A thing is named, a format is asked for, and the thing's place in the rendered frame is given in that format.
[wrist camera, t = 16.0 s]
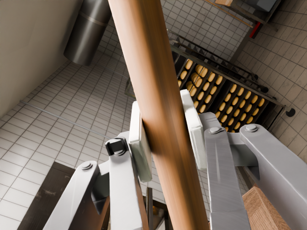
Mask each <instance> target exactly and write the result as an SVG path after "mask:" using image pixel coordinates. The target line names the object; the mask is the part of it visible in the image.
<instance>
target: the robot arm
mask: <svg viewBox="0 0 307 230"><path fill-rule="evenodd" d="M180 94H181V98H182V103H183V108H184V113H185V118H186V122H187V127H188V131H189V135H190V140H191V144H192V148H193V152H194V155H195V158H196V163H197V166H198V169H200V170H205V169H207V175H208V186H209V197H210V208H211V212H210V225H211V230H251V226H250V222H249V217H248V213H247V210H246V209H245V206H244V202H243V197H242V194H241V189H240V185H239V182H238V177H237V173H236V169H235V166H244V167H245V170H246V171H247V173H248V174H249V175H250V176H251V178H252V179H253V180H254V181H255V183H256V184H257V185H258V187H259V188H260V190H261V191H262V192H263V193H264V195H265V196H266V197H267V199H268V200H269V201H270V202H271V204H272V205H273V206H274V208H275V209H276V210H277V212H278V213H279V214H280V216H281V217H282V218H283V220H284V221H285V222H286V223H287V225H288V226H289V227H290V229H291V230H307V164H306V163H305V162H304V161H303V160H302V159H301V158H299V157H298V156H297V155H296V154H295V153H293V152H292V151H291V150H290V149H289V148H288V147H286V146H285V145H284V144H283V143H282V142H280V141H279V140H278V139H277V138H276V137H274V136H273V135H272V134H271V133H270V132H268V131H267V130H266V129H265V128H264V127H263V126H261V125H258V124H249V125H244V126H242V127H241V128H240V130H239V131H240V133H230V132H227V131H226V129H225V128H224V127H221V125H220V123H219V121H218V119H217V118H216V116H215V114H214V113H212V112H207V113H203V114H198V113H197V111H196V109H195V106H194V104H193V101H192V99H191V96H190V93H189V91H188V90H186V89H185V90H181V91H180ZM105 146H106V149H107V152H108V155H109V160H108V161H107V162H105V163H102V164H100V165H98V163H97V161H94V160H93V161H86V162H84V163H82V164H81V165H79V166H78V167H77V169H76V171H75V172H74V174H73V176H72V178H71V180H70V182H69V183H68V185H67V187H66V189H65V191H64V192H63V194H62V196H61V198H60V200H59V201H58V203H57V205H56V207H55V208H54V210H53V212H52V214H51V216H50V217H49V219H48V221H47V223H46V224H45V226H44V228H43V230H101V227H102V224H103V221H104V218H105V215H106V211H107V208H108V205H109V202H110V208H111V230H150V229H149V225H148V219H147V214H146V209H145V205H144V200H143V194H142V190H141V185H140V181H141V182H142V183H145V182H150V181H151V179H152V158H151V148H150V145H149V141H148V138H147V134H146V131H145V128H144V124H143V120H142V117H141V113H140V110H139V106H138V103H137V101H134V103H133V105H132V116H131V124H130V131H126V132H122V133H120V134H119V135H118V136H117V137H114V138H112V139H110V140H108V141H107V142H106V143H105ZM138 177H139V179H140V181H139V179H138Z"/></svg>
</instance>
